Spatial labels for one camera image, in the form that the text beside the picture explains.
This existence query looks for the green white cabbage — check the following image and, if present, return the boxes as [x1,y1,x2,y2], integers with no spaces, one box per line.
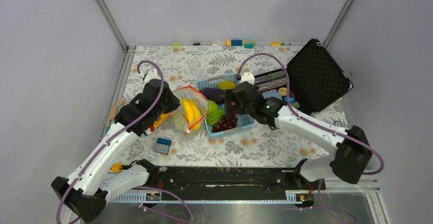
[172,111,189,133]

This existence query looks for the light blue plastic basket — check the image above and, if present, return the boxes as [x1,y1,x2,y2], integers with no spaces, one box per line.
[196,73,256,139]

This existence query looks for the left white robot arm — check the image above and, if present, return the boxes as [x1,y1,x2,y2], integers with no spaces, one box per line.
[51,79,180,222]

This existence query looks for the dark purple grapes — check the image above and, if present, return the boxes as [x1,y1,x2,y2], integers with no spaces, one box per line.
[211,110,238,133]

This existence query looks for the floral table mat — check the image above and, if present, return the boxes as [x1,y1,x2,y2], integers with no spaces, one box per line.
[119,45,327,167]

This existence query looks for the black poker chip case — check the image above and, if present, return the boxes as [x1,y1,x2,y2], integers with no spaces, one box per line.
[252,38,354,117]

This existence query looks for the blue yellow toy bricks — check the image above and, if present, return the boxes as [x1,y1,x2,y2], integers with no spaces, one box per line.
[226,39,256,49]

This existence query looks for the yellow banana bunch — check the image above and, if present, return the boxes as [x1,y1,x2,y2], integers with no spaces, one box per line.
[182,98,202,132]

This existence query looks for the clear zip top bag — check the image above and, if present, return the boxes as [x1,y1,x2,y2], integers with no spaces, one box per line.
[172,85,209,135]

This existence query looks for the yellow orange toy truck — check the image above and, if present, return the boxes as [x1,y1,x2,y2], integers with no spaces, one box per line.
[144,112,172,136]

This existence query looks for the dark purple eggplant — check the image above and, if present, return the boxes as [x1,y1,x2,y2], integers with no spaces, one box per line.
[200,88,225,105]

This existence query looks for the green pepper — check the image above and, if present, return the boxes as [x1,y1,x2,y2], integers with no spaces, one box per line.
[208,100,219,115]

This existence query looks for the blue grey block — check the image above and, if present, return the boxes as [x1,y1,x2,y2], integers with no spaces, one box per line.
[152,138,172,155]

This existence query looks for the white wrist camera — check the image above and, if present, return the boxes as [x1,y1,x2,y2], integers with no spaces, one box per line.
[140,68,161,84]
[235,72,255,85]

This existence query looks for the yellow mango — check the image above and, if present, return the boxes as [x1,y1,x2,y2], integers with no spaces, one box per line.
[218,81,236,90]

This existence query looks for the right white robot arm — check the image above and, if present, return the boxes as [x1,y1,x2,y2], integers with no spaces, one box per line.
[225,82,372,189]

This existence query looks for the wooden block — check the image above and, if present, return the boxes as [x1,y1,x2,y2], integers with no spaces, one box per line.
[109,105,118,120]

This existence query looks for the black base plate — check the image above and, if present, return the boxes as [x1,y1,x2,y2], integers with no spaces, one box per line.
[144,167,326,201]

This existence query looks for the green star fruit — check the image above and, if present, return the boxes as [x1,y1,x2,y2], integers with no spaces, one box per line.
[206,109,226,126]

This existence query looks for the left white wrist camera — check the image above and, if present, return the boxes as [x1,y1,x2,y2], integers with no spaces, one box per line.
[140,68,161,84]

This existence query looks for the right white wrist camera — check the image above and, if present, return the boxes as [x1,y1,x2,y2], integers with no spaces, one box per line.
[235,72,255,85]

